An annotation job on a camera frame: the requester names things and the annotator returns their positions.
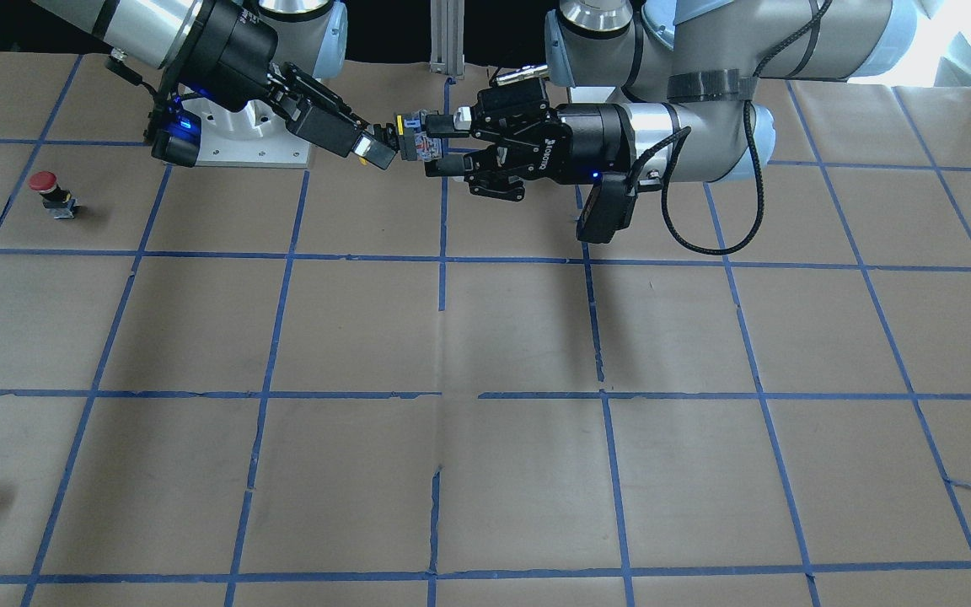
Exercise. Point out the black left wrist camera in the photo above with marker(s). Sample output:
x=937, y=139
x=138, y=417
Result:
x=609, y=207

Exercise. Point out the aluminium frame post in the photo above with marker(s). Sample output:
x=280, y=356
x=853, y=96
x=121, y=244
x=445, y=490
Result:
x=446, y=24

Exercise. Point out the red push button switch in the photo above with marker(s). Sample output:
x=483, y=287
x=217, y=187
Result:
x=57, y=201

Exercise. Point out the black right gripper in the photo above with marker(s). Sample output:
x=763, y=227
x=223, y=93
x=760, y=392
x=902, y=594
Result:
x=231, y=52

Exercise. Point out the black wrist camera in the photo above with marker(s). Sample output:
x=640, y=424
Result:
x=609, y=207
x=176, y=137

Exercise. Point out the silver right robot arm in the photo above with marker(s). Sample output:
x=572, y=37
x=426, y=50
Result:
x=143, y=37

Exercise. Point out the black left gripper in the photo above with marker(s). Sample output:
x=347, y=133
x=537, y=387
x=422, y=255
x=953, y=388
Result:
x=593, y=142

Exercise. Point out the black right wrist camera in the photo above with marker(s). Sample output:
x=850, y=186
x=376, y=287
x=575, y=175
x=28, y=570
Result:
x=176, y=137

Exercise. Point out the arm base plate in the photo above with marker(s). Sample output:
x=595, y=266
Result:
x=252, y=138

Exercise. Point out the yellow push button switch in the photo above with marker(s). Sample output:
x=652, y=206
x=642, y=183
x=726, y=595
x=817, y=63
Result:
x=415, y=143

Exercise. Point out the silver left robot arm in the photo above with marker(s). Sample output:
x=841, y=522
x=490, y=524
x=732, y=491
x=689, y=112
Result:
x=634, y=97

